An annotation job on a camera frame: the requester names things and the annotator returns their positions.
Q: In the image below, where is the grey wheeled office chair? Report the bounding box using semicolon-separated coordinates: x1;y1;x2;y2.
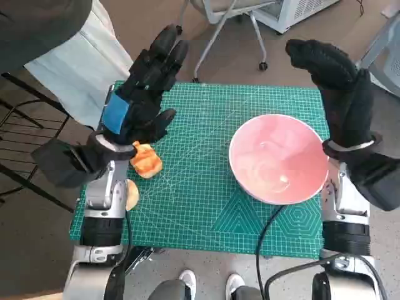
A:
176;0;284;84

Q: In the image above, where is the black metal table rail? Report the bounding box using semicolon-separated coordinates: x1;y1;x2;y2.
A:
127;246;166;273

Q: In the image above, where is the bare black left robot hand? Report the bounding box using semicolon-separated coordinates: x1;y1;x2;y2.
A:
101;24;190;146

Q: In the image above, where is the long braided toy bread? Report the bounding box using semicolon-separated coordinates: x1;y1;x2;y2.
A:
129;141;163;179

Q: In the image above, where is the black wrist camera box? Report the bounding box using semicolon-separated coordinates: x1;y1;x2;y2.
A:
31;139;109;189
346;146;400;212

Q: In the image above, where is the white grilled appliance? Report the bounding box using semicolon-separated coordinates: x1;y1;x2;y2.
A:
254;0;341;34

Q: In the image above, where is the round toy bread bun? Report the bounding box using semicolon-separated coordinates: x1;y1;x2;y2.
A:
124;179;140;211

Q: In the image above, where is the thin black cable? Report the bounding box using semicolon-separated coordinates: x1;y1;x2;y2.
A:
255;202;285;300

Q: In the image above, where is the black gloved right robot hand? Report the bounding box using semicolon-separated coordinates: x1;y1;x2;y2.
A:
286;39;375;148

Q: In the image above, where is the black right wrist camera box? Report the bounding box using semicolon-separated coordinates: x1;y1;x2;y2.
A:
346;146;400;212

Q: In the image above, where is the person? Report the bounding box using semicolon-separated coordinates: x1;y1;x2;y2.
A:
0;0;132;131
149;269;262;300

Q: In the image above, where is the pink bowl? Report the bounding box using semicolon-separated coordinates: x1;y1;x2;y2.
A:
228;114;331;206

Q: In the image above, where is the white mesh chair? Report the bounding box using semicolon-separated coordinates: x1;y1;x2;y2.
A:
356;12;400;98

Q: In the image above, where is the thick black cable loop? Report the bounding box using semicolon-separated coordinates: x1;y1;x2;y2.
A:
264;252;382;300

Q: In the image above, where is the black metal rack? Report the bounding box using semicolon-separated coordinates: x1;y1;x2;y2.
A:
0;72;76;213

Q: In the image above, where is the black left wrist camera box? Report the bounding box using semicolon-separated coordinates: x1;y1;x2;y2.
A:
31;139;109;189

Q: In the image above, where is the green cutting mat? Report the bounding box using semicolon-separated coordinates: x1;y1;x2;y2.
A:
69;80;331;259

